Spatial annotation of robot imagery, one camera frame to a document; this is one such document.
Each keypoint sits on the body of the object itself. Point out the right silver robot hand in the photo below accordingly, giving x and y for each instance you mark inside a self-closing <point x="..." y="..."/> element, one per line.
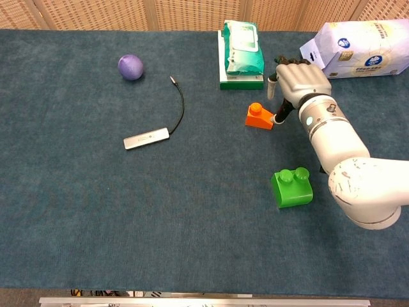
<point x="300" y="80"/>

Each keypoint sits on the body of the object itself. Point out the orange toy building block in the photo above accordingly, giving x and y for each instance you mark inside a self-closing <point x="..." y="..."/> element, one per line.
<point x="256" y="119"/>

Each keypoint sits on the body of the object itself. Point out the green toy building block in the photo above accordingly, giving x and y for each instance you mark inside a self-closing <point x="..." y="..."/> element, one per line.
<point x="292" y="193"/>

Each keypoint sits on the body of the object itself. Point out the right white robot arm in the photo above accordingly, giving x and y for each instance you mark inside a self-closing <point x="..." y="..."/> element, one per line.
<point x="348" y="160"/>

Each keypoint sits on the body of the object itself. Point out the green and white box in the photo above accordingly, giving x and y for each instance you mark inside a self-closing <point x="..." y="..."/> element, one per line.
<point x="242" y="82"/>

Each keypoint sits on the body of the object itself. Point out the green wet wipes pack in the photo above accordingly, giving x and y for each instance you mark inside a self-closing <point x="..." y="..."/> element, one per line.
<point x="243" y="52"/>

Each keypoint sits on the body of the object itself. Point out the white tissue paper pack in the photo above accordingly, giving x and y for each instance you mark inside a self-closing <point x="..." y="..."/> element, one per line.
<point x="364" y="51"/>

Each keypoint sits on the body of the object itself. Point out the woven bamboo folding screen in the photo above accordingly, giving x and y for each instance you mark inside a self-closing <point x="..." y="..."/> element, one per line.
<point x="179" y="14"/>

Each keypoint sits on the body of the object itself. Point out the purple ball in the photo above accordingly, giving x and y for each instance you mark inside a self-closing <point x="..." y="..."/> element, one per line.
<point x="130" y="67"/>

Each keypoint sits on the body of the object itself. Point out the teal table cloth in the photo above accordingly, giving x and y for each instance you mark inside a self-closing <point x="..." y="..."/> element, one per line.
<point x="128" y="198"/>

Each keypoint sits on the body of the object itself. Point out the aluminium frame rail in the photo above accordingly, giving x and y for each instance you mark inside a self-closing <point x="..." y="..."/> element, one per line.
<point x="204" y="301"/>

